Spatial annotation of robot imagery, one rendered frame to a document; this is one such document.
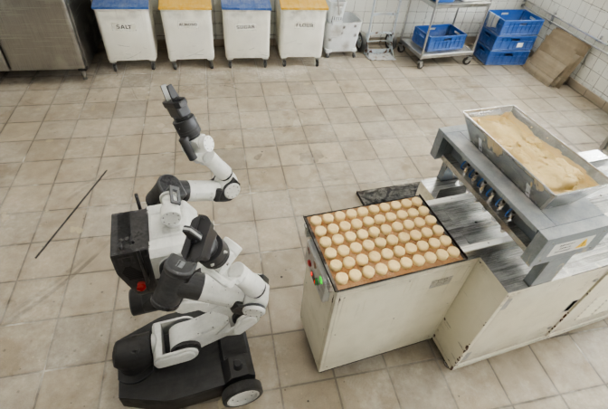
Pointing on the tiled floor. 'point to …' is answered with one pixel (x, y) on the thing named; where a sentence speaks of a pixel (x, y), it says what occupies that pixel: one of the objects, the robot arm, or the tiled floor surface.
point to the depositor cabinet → (516, 292)
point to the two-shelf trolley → (452, 23)
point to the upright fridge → (45, 14)
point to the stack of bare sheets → (387, 193)
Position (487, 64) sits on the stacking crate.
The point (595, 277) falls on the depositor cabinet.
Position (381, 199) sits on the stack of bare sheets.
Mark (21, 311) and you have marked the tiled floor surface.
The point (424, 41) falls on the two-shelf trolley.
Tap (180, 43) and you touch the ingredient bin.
